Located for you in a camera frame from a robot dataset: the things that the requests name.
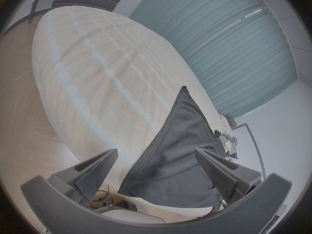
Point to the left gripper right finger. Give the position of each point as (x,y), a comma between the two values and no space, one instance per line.
(226,177)

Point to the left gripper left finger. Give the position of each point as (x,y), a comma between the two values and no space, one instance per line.
(90,177)

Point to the black T-shirt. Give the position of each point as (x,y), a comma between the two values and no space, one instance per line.
(175,160)

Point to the pile of clothes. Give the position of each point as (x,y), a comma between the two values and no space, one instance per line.
(230,142)

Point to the white printed pillow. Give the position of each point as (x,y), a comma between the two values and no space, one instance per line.
(223,123)

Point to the grey bedside table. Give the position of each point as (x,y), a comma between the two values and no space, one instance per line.
(232,122)

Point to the bed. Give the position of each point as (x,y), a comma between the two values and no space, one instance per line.
(97,82)

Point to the blue-green curtain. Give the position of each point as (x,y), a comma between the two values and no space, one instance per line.
(185,16)
(243,64)

